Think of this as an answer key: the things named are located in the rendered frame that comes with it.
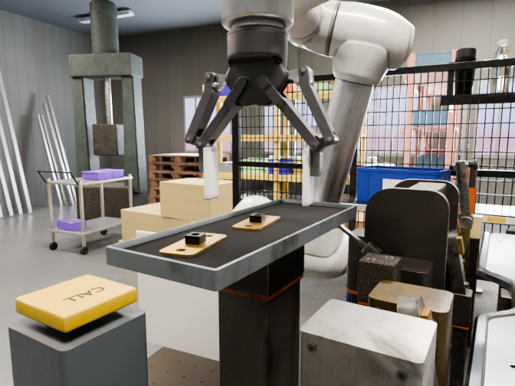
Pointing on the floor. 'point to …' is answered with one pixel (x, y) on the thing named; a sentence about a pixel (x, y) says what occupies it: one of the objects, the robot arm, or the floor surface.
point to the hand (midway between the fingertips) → (257, 192)
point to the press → (112, 198)
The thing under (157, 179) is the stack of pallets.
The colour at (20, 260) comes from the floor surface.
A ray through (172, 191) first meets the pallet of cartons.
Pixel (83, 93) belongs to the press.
